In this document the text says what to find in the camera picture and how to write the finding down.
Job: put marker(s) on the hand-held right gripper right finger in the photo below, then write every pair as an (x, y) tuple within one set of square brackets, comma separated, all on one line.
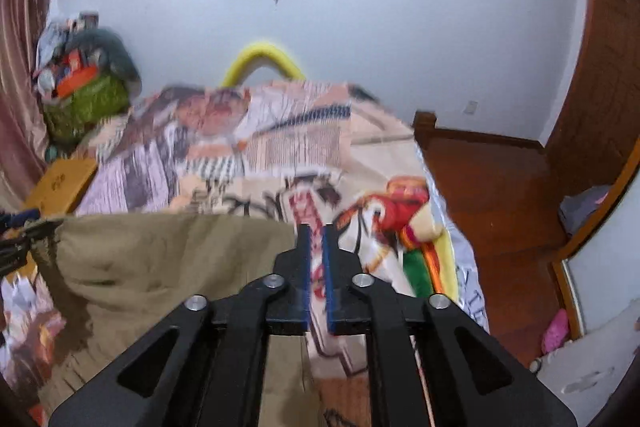
[(327, 277)]

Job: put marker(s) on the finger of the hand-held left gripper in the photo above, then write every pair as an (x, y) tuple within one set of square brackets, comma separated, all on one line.
[(30, 234), (17, 216)]

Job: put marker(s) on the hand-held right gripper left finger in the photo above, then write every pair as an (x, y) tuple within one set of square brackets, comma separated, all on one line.
[(304, 267)]

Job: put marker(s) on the cardboard box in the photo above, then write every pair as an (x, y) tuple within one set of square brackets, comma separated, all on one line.
[(60, 182)]

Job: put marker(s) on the printed blanket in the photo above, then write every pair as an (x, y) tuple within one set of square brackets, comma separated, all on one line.
[(280, 147)]

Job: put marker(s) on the orange box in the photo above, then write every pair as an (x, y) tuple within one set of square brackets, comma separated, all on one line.
[(75, 79)]

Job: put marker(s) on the striped pink curtain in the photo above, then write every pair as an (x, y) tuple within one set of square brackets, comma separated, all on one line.
[(22, 57)]

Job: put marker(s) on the grey cloth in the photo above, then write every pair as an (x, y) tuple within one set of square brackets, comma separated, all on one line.
[(112, 52)]

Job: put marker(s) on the yellow foam tube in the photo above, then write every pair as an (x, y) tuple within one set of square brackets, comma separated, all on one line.
[(262, 52)]

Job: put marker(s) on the wooden framed mirror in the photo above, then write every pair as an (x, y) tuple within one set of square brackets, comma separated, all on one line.
[(565, 292)]

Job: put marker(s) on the grey-purple cloth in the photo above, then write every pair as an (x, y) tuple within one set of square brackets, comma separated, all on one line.
[(582, 209)]

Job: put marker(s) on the white cloth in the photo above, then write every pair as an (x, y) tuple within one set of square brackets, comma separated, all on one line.
[(590, 372)]

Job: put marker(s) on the wooden door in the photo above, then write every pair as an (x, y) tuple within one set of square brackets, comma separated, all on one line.
[(600, 82)]

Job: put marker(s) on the wooden bed frame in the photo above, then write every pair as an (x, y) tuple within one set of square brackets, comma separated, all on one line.
[(450, 132)]

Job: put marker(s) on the white wall socket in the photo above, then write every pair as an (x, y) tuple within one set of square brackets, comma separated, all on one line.
[(472, 107)]

